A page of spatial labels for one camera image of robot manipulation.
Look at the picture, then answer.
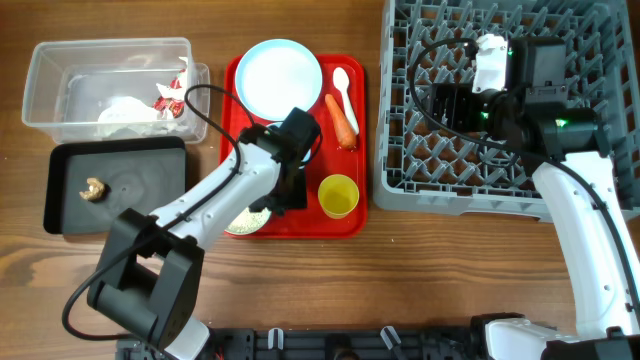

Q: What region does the pale green rice bowl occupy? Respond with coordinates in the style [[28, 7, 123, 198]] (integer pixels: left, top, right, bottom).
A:
[[225, 208, 272, 236]]

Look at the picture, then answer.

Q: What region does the white plastic spoon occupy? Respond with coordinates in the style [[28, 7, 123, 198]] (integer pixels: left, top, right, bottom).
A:
[[332, 67, 360, 135]]

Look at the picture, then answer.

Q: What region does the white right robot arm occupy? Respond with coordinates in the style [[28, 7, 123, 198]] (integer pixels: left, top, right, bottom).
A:
[[414, 34, 639, 359]]

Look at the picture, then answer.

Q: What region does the light blue bowl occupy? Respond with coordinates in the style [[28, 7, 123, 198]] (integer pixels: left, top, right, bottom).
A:
[[266, 122, 312, 169]]

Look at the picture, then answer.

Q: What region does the black plastic tray bin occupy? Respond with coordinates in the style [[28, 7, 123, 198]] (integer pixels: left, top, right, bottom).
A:
[[43, 136, 187, 235]]

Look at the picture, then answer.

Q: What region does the yellow plastic cup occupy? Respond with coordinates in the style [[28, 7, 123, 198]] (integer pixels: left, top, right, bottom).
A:
[[318, 174, 360, 219]]

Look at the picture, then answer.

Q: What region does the red candy wrapper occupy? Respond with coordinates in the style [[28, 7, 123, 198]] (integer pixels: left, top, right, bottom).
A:
[[153, 69, 188, 119]]

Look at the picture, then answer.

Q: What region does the red serving tray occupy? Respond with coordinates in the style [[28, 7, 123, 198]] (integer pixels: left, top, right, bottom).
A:
[[220, 53, 369, 240]]

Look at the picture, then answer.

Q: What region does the orange carrot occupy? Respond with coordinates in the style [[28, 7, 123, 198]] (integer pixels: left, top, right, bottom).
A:
[[324, 94, 357, 150]]

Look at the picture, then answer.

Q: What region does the large light blue plate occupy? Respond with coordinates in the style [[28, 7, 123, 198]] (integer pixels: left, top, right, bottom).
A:
[[234, 39, 323, 122]]

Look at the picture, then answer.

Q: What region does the brown food scrap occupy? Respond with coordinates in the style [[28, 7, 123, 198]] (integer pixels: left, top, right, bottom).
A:
[[79, 177, 106, 202]]

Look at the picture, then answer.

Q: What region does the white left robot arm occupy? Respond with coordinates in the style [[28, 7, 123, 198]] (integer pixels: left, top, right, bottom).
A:
[[61, 108, 323, 359]]

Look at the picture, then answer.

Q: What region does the grey dishwasher rack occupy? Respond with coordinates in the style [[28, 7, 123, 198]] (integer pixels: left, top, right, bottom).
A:
[[374, 0, 639, 221]]

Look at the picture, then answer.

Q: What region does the clear plastic waste bin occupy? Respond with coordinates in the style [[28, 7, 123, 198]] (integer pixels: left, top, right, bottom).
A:
[[22, 37, 210, 144]]

